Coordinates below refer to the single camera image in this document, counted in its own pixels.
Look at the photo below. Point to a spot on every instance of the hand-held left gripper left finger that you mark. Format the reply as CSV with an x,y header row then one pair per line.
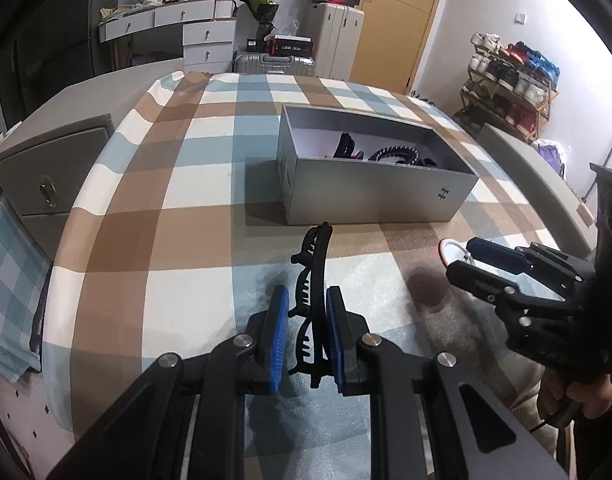
x,y
277,340

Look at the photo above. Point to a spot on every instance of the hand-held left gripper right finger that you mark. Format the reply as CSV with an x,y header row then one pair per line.
x,y
336,340

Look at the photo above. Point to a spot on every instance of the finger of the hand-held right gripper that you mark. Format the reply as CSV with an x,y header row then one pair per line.
x,y
496,257
486,287

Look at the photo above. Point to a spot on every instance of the long black hair clip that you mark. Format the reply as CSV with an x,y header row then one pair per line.
x,y
313,260

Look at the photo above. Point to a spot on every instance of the grey cardboard box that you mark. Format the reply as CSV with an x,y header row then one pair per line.
x,y
366,195

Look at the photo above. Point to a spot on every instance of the person's right forearm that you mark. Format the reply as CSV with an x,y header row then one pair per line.
x,y
603,442

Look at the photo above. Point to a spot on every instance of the person's right hand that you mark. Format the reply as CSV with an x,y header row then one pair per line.
x,y
586,402

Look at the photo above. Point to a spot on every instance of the purple plastic bag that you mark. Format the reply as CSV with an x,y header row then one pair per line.
x,y
551,157

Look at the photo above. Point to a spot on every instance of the small black hair accessory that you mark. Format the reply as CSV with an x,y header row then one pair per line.
x,y
428,162

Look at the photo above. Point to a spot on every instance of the wooden shoe rack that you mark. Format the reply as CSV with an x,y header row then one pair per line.
x,y
543,110

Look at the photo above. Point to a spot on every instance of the rows of shoes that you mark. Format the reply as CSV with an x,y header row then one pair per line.
x,y
511,70

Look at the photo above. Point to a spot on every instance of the black claw clip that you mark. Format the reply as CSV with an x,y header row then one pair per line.
x,y
343,142

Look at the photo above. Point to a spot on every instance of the checked bed sheet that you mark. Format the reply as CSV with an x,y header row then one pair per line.
x,y
186,170

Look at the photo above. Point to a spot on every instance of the wooden door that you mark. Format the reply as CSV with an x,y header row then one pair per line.
x,y
401,25

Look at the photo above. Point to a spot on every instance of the beige suitcase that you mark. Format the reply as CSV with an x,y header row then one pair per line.
x,y
336,40

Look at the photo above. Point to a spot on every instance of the checked cloth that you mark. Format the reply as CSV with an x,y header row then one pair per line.
x,y
11,285

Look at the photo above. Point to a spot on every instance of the grey nightstand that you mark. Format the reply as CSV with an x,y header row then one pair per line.
x,y
61,170

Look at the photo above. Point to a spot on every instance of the silver suitcase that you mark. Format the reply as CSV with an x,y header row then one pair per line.
x,y
271,64

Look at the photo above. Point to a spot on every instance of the black and red box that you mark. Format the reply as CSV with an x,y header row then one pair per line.
x,y
291,46

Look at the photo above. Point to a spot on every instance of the white desk with drawers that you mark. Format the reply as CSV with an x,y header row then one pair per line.
x,y
208,35

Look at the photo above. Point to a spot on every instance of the dark wrapped flower bouquet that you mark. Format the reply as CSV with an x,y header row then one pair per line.
x,y
261,10

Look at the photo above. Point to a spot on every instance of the desk clutter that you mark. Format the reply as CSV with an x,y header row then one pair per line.
x,y
146,5

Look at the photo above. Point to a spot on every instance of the white wall switch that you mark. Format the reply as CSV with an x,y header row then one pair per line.
x,y
520,18

